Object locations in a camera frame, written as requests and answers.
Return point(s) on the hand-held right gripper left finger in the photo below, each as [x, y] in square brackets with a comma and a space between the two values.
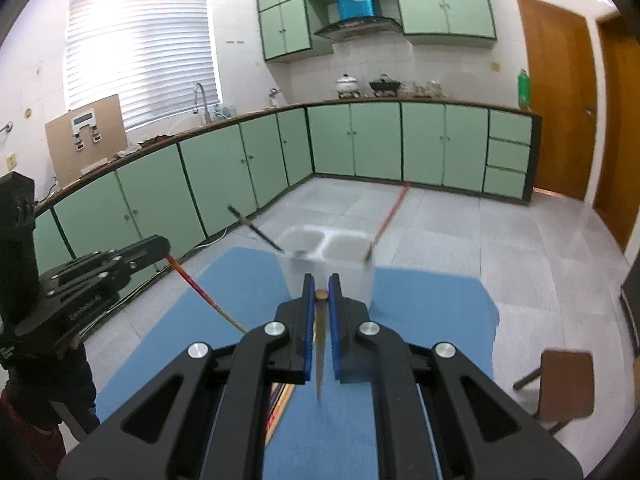
[311, 310]

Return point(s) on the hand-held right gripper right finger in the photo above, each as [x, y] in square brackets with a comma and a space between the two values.
[334, 320]

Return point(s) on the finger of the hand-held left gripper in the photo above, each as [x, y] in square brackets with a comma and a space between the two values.
[120, 256]
[110, 285]

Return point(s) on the bamboo chopstick with red end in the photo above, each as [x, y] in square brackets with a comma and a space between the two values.
[320, 360]
[210, 297]
[288, 395]
[281, 407]

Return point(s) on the white two-compartment utensil holder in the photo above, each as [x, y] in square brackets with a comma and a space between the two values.
[350, 280]

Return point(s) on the black plastic spoon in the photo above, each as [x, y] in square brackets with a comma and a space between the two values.
[255, 228]

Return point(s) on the person's left forearm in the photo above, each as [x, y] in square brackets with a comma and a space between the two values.
[60, 375]

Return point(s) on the blue table mat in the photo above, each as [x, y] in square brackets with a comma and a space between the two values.
[440, 335]

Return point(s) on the brown cardboard board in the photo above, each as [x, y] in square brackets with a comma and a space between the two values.
[107, 130]

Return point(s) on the white device on board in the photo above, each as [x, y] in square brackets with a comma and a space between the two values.
[84, 119]

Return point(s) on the metal kitchen faucet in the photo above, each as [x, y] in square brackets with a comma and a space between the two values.
[206, 105]

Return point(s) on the green base cabinets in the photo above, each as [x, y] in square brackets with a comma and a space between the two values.
[375, 140]

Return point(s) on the white window blinds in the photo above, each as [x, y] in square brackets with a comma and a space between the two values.
[140, 55]

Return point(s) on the metal kettle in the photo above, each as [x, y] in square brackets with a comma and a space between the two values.
[273, 97]

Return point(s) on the white cooking pot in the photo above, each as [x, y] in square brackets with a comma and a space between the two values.
[346, 85]

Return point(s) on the black wok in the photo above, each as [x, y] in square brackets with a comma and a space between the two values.
[385, 86]

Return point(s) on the brown wooden stool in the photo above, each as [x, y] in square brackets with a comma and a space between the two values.
[567, 385]

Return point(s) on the small patterned jar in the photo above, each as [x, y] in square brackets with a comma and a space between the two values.
[434, 87]

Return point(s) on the black range hood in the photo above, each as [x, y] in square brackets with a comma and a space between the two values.
[357, 27]

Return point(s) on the dark glass-front cabinet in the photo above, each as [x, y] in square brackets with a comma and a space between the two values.
[631, 305]

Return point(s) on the green bottle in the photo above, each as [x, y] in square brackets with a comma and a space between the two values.
[524, 90]

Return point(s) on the blue box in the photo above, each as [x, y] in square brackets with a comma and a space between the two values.
[355, 5]

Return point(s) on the plain wooden door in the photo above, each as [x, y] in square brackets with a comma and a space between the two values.
[620, 135]

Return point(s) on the green wall cabinets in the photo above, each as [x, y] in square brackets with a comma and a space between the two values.
[450, 5]

